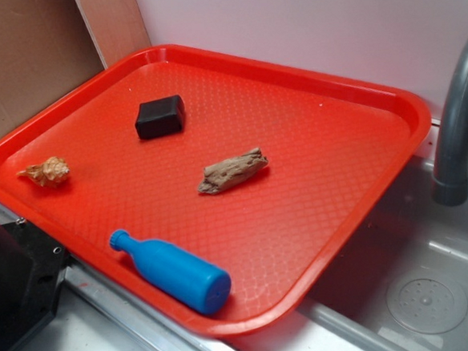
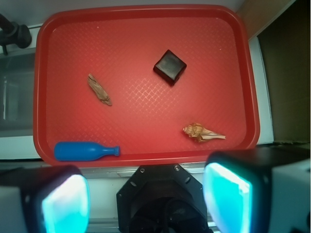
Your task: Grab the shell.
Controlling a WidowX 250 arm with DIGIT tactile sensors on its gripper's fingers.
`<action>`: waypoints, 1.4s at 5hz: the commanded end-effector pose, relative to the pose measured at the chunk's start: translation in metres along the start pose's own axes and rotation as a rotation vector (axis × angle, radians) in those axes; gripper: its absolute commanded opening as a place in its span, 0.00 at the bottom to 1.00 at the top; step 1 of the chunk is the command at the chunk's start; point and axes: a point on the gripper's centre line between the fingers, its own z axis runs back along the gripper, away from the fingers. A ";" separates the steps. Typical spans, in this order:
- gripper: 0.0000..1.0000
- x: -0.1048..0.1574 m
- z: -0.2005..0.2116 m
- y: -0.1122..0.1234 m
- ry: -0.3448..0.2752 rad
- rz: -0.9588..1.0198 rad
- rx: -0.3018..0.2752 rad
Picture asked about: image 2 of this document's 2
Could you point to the tan spiral seashell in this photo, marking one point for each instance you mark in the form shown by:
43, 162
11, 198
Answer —
199, 133

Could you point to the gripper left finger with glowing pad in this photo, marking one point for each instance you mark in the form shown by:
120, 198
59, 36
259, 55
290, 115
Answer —
44, 200

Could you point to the black clamp knob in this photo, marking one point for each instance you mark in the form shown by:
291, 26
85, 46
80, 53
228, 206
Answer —
13, 33

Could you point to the black square block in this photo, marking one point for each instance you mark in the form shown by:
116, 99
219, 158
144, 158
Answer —
170, 67

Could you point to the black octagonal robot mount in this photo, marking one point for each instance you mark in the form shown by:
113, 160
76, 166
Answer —
162, 199

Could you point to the blue plastic bottle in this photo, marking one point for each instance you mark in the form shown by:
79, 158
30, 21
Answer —
83, 151

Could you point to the brown driftwood piece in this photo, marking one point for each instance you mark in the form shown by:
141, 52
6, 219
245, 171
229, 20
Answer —
99, 90

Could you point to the red plastic tray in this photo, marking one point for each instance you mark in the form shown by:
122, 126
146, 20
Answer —
119, 46

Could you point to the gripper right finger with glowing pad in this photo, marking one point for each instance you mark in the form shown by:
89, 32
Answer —
262, 190

